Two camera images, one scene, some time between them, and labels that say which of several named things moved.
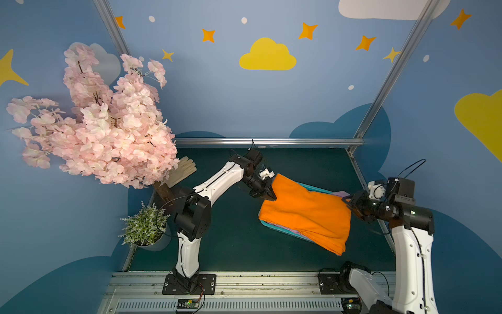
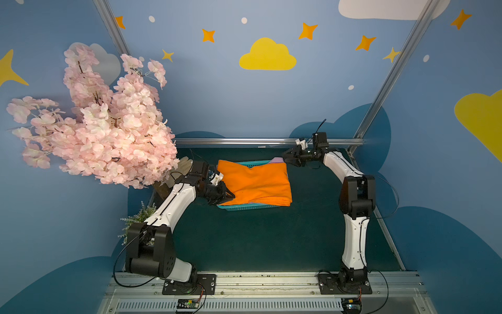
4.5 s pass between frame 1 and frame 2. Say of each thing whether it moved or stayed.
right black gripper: moved
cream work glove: stayed
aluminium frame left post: stayed
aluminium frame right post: stayed
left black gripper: moved
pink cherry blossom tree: stayed
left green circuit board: stayed
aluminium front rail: stayed
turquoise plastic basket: moved
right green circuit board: stayed
